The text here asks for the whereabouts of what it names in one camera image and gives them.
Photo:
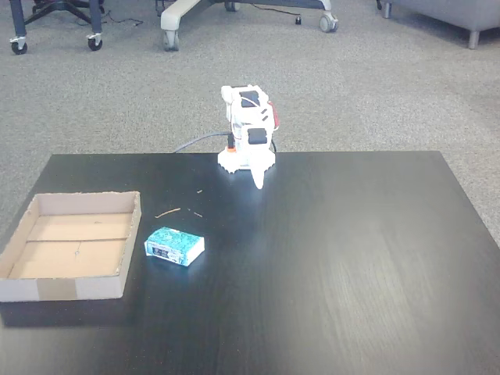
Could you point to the green patterned block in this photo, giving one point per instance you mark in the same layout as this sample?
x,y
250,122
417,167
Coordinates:
x,y
173,246

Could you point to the shallow cardboard box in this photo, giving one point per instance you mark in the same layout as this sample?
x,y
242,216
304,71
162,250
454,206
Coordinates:
x,y
70,250

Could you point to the long cardboard scrap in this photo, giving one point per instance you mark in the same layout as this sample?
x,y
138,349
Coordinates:
x,y
168,213

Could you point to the white wheeled stand base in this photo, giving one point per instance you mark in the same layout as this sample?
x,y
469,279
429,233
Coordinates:
x,y
176,13

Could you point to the grey sofa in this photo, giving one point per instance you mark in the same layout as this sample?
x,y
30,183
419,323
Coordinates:
x,y
449,9

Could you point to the black office chair base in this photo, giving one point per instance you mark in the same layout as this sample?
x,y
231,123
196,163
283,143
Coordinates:
x,y
62,6

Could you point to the dark cart frame with casters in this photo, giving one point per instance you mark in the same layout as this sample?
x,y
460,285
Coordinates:
x,y
17,23

